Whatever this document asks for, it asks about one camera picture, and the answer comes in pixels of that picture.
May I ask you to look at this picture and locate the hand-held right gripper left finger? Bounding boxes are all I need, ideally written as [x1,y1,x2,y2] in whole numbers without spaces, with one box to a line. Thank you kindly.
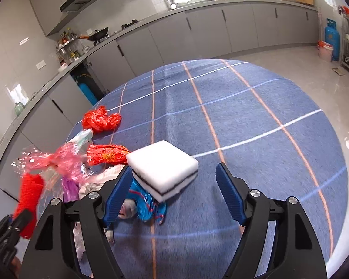
[23,166,134,279]

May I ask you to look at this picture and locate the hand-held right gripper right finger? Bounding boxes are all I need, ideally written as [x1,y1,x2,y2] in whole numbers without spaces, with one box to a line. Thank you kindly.
[215,163,328,279]

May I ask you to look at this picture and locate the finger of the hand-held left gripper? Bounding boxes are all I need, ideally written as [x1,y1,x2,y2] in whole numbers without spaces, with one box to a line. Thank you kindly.
[6,209,32,239]

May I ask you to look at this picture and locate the red fuzzy cloth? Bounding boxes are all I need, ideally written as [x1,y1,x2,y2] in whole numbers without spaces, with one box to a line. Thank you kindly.
[13,173,45,239]

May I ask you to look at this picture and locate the white sponge block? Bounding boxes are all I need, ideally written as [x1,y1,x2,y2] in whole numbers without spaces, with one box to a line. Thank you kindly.
[126,140,199,203]

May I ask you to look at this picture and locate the blue plastic wrapper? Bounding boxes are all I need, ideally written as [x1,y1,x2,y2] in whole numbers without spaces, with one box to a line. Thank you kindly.
[121,179,168,224]

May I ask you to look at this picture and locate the red printed packet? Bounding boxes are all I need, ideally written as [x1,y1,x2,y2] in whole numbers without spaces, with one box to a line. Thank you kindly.
[87,144,131,166]

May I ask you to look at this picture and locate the purple wrapper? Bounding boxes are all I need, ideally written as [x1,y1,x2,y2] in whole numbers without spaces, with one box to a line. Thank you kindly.
[62,177,79,202]

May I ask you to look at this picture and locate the red clear cellophane wrapper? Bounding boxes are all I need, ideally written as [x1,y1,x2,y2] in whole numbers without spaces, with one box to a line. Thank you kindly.
[16,144,89,185]

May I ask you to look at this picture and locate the green white packet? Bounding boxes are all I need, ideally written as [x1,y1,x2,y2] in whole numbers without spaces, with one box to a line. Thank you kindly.
[68,129,94,149]

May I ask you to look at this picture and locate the blue plaid tablecloth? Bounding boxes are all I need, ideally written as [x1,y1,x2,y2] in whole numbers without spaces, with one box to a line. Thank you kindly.
[51,59,348,279]

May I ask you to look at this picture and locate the red plastic bag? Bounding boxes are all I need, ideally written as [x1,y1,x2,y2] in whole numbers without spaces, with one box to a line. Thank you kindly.
[82,106,123,134]

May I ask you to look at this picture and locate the blue gas cylinder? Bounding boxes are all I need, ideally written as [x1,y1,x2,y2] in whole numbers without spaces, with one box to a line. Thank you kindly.
[76,77,99,106]
[324,18,341,62]

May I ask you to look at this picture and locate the metal spice rack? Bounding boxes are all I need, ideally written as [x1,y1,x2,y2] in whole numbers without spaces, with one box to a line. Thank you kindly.
[56,29,82,64]

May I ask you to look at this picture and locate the grey kitchen counter cabinets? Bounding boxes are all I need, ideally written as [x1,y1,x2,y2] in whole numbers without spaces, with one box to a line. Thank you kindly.
[0,0,319,210]

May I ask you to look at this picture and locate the black wok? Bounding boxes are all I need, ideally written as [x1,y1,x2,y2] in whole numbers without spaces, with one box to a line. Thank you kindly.
[78,27,109,45]

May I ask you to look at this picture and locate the pink bucket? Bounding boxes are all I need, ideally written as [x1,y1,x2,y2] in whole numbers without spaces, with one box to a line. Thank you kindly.
[317,41,334,59]

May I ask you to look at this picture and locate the gas stove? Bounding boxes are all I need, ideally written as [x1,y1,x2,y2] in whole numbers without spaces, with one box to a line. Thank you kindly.
[121,19,140,30]

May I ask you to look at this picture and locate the grey upper cabinet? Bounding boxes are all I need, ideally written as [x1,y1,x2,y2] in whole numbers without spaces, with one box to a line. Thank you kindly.
[29,0,85,37]

